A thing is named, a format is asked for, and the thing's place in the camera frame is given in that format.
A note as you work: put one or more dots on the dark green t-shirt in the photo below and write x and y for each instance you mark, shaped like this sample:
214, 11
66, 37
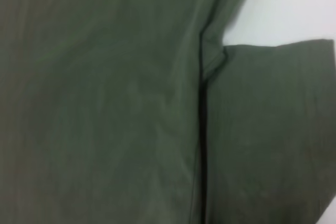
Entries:
105, 103

